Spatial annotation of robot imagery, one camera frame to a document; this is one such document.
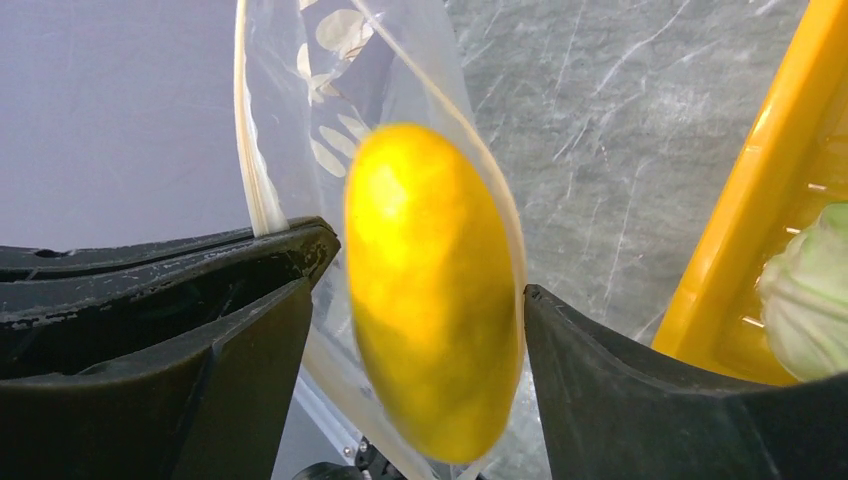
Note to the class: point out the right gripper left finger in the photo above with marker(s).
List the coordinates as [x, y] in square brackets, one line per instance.
[170, 360]

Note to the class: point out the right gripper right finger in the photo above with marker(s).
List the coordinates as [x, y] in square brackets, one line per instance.
[612, 408]

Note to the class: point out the clear dotted zip top bag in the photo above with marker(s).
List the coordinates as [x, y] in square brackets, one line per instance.
[310, 80]

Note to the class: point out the green toy cabbage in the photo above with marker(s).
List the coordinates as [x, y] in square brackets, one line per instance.
[803, 292]

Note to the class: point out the yellow plastic tray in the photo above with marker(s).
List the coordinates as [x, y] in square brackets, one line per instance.
[793, 164]

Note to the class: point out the aluminium side rail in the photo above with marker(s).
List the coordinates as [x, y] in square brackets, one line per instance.
[336, 428]

